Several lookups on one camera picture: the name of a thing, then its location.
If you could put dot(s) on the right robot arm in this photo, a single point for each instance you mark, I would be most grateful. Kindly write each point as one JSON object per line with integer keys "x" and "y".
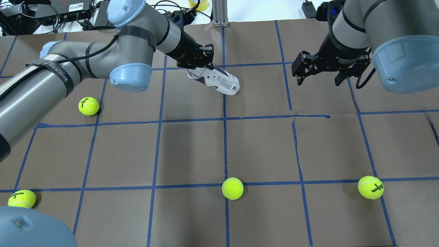
{"x": 399, "y": 37}

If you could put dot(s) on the aluminium frame post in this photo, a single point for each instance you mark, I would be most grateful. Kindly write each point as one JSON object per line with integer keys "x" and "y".
{"x": 220, "y": 13}

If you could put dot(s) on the front left tennis ball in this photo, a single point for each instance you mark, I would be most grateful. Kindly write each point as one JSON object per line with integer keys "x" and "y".
{"x": 88, "y": 106}

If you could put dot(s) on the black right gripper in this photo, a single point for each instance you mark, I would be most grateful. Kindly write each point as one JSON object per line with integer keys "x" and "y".
{"x": 339, "y": 53}

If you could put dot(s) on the yellow tape roll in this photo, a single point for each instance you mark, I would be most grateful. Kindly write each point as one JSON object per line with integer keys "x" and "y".
{"x": 201, "y": 5}

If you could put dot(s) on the tennis ball near base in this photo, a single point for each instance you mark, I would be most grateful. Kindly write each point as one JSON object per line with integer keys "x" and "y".
{"x": 23, "y": 199}
{"x": 370, "y": 187}

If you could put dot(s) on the black power adapter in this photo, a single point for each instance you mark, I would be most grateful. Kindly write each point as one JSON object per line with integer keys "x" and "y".
{"x": 308, "y": 9}

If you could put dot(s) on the middle tennis ball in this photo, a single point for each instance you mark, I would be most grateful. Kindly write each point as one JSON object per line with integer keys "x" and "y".
{"x": 232, "y": 188}

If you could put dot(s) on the clear tennis ball can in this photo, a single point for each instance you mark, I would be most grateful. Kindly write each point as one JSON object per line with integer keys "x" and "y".
{"x": 216, "y": 78}

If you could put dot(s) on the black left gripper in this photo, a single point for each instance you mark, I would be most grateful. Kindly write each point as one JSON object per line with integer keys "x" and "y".
{"x": 182, "y": 49}

